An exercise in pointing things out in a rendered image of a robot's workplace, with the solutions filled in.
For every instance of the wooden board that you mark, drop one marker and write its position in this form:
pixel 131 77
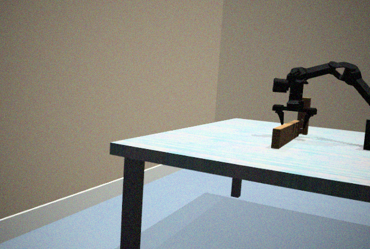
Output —
pixel 283 134

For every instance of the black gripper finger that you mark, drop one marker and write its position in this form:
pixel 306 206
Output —
pixel 307 117
pixel 281 116

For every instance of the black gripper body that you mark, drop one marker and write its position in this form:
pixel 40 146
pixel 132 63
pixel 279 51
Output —
pixel 308 110

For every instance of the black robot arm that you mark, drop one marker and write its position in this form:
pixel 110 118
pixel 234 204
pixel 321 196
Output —
pixel 298 77

